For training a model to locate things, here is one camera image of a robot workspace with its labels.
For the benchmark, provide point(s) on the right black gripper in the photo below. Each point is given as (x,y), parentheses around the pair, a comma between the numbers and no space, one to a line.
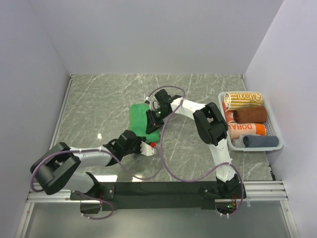
(152,124)

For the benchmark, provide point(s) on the green towel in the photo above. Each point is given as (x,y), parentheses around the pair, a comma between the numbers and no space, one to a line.
(138,122)

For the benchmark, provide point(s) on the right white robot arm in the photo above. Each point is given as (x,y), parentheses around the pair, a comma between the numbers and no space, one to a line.
(212,130)

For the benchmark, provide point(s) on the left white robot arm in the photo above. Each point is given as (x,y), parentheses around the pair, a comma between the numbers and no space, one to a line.
(58,168)

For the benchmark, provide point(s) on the yellow white rolled towel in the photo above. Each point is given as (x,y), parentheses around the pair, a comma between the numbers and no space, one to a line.
(238,100)

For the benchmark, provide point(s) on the orange white rolled towel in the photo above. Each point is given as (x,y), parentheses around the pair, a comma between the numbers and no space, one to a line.
(235,130)

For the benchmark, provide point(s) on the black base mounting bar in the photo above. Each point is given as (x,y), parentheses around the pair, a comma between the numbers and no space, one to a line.
(154,195)

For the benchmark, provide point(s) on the white plastic basket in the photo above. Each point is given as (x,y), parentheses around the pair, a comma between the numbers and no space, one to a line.
(271,126)

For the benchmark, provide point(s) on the dark blue rolled towel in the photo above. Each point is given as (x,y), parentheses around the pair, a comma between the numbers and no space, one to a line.
(255,141)

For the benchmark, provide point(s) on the brown rolled towel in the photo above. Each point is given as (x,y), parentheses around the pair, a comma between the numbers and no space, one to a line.
(250,115)

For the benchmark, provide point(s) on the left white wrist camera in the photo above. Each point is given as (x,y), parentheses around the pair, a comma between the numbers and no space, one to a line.
(148,149)

